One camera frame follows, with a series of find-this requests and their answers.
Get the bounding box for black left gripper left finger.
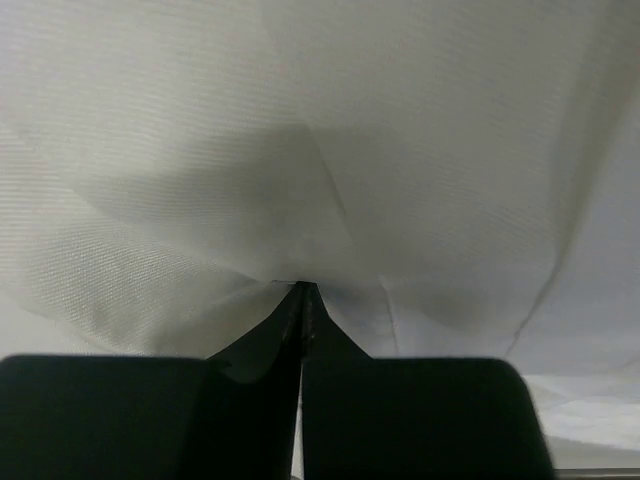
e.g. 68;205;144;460
1;284;306;479

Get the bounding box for white skirt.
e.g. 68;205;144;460
1;1;639;376

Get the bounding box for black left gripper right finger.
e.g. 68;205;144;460
301;285;555;479

